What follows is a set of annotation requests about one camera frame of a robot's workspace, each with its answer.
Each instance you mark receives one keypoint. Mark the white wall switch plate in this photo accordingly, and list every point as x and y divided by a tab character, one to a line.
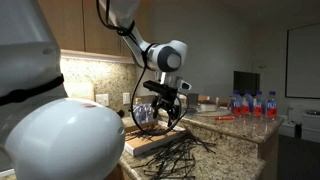
102	100

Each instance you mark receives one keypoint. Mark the jar with wooden lid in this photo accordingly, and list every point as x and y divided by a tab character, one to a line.
138	101

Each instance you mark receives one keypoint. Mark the clear water bottle blue cap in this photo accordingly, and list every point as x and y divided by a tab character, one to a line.
139	114
149	113

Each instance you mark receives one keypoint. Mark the wooden wall cabinet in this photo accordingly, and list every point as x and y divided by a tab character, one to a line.
66	23

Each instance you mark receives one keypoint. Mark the flat cardboard box white sides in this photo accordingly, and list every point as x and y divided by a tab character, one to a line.
150	144

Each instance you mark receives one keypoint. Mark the black screen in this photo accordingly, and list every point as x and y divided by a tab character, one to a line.
246	83

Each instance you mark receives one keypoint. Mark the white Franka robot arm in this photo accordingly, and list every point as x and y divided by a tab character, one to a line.
66	140

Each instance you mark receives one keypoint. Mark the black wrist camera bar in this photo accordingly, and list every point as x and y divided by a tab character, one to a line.
160	87

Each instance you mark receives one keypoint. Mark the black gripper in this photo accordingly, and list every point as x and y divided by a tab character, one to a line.
168	101

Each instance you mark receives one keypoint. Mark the white low cabinet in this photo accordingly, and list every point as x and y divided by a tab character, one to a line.
310	128

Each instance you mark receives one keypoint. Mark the orange marker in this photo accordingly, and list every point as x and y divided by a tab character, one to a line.
224	118

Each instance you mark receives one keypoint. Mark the Fiji water bottle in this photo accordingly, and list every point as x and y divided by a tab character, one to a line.
258	108
271	110
247	106
236	106

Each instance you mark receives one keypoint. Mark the white wall outlet plate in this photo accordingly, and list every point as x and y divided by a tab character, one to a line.
126	98

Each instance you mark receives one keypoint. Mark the black cylinder cup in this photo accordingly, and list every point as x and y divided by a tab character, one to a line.
120	114

